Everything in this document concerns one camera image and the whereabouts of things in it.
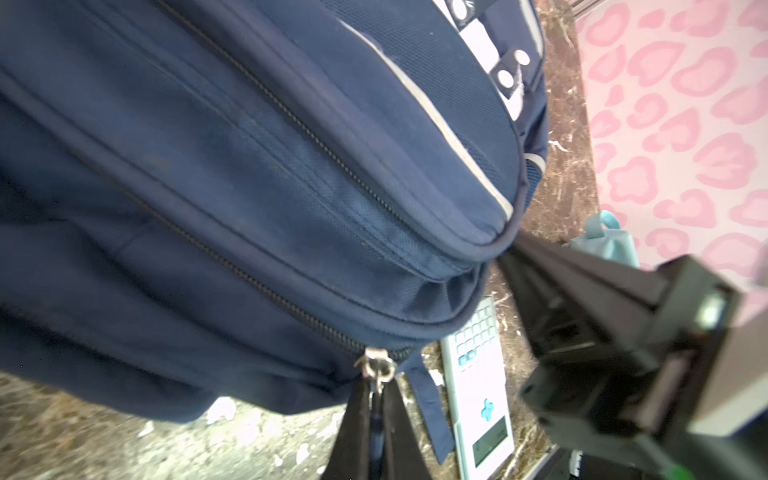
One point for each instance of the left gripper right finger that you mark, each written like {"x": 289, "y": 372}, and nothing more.
{"x": 402, "y": 457}

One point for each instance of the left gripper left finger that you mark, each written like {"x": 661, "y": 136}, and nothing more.
{"x": 350, "y": 455}

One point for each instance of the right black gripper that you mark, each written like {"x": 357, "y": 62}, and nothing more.
{"x": 641, "y": 368}

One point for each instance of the navy blue student backpack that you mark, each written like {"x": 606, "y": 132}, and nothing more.
{"x": 239, "y": 198}

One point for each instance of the teal pencil pouch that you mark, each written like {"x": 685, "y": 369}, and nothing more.
{"x": 603, "y": 237}

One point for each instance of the light green calculator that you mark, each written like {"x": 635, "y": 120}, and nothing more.
{"x": 475, "y": 379}

